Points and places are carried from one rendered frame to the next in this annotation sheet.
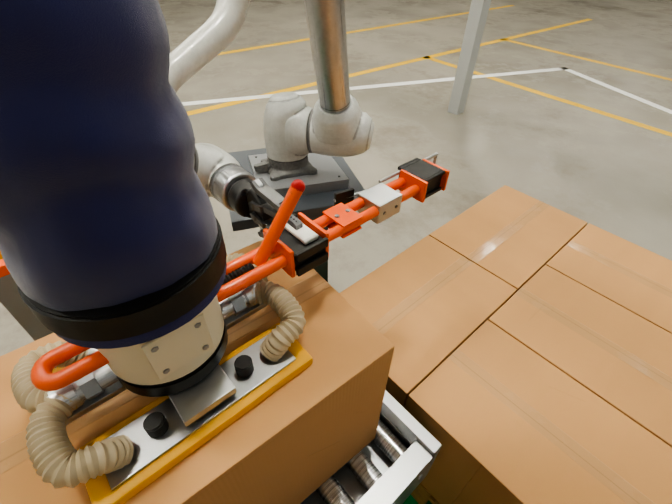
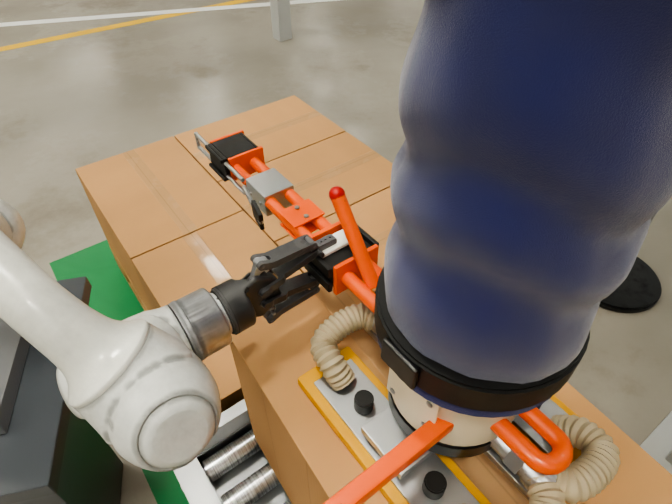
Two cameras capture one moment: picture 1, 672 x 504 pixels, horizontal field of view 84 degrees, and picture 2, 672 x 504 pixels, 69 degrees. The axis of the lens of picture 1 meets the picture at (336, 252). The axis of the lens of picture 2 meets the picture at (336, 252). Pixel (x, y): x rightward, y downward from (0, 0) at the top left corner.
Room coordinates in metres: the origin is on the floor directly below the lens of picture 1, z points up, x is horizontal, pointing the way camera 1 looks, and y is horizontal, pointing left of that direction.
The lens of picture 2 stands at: (0.46, 0.61, 1.62)
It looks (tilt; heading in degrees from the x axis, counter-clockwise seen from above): 45 degrees down; 276
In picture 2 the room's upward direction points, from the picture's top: straight up
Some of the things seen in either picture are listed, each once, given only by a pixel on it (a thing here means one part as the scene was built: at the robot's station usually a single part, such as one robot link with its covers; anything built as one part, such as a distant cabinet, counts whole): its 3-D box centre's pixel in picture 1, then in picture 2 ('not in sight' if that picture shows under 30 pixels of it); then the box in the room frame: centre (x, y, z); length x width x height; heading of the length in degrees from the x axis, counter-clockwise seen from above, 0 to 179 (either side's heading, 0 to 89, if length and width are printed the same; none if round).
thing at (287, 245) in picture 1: (296, 243); (340, 255); (0.51, 0.07, 1.08); 0.10 x 0.08 x 0.06; 42
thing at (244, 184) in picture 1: (254, 203); (249, 298); (0.63, 0.17, 1.07); 0.09 x 0.07 x 0.08; 42
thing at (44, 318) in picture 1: (130, 256); (474, 310); (0.34, 0.26, 1.19); 0.23 x 0.23 x 0.04
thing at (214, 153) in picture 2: (389, 178); (226, 177); (0.74, -0.12, 1.08); 0.31 x 0.03 x 0.05; 132
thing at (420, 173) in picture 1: (423, 180); (237, 154); (0.74, -0.19, 1.08); 0.08 x 0.07 x 0.05; 132
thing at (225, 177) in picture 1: (236, 188); (202, 322); (0.69, 0.22, 1.07); 0.09 x 0.06 x 0.09; 132
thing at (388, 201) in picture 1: (379, 202); (270, 191); (0.65, -0.09, 1.07); 0.07 x 0.07 x 0.04; 42
